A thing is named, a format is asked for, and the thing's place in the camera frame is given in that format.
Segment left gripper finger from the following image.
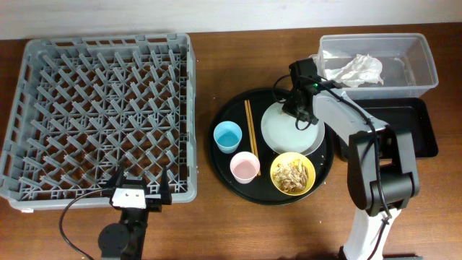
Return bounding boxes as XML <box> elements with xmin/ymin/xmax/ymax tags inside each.
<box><xmin>106</xmin><ymin>164</ymin><xmax>124</xmax><ymax>189</ymax></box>
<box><xmin>160</xmin><ymin>168</ymin><xmax>173</xmax><ymax>205</ymax></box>

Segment white napkin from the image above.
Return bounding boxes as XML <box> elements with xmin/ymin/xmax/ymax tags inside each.
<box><xmin>310</xmin><ymin>54</ymin><xmax>384</xmax><ymax>88</ymax></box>

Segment yellow bowl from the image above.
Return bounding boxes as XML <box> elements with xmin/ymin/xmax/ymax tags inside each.
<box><xmin>270</xmin><ymin>152</ymin><xmax>316</xmax><ymax>196</ymax></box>

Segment food scraps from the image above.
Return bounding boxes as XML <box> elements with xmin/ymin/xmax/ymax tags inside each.
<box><xmin>272</xmin><ymin>160</ymin><xmax>308</xmax><ymax>194</ymax></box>

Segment blue plastic cup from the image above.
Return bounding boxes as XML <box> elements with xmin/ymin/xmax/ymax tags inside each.
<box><xmin>213</xmin><ymin>121</ymin><xmax>243</xmax><ymax>154</ymax></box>

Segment pink plastic cup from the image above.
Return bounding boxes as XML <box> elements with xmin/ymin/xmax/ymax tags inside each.
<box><xmin>230</xmin><ymin>152</ymin><xmax>260</xmax><ymax>184</ymax></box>

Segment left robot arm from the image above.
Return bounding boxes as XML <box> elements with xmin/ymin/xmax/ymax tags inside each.
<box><xmin>98</xmin><ymin>164</ymin><xmax>173</xmax><ymax>260</ymax></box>

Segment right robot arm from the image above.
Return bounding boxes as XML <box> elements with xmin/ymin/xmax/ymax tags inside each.
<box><xmin>283</xmin><ymin>58</ymin><xmax>420</xmax><ymax>259</ymax></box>

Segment grey dishwasher rack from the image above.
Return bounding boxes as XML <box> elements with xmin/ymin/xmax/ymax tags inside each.
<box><xmin>1</xmin><ymin>33</ymin><xmax>198</xmax><ymax>212</ymax></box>

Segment grey round plate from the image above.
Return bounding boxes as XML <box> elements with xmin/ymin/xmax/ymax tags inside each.
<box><xmin>261</xmin><ymin>103</ymin><xmax>325</xmax><ymax>156</ymax></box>

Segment round black tray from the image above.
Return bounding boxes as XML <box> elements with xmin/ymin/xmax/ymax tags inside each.
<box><xmin>206</xmin><ymin>87</ymin><xmax>335</xmax><ymax>205</ymax></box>

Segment clear plastic bin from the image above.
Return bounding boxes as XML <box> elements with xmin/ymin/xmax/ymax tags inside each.
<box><xmin>311</xmin><ymin>33</ymin><xmax>439</xmax><ymax>100</ymax></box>

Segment black rectangular tray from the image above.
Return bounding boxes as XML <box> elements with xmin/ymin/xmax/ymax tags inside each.
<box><xmin>354</xmin><ymin>97</ymin><xmax>439</xmax><ymax>158</ymax></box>

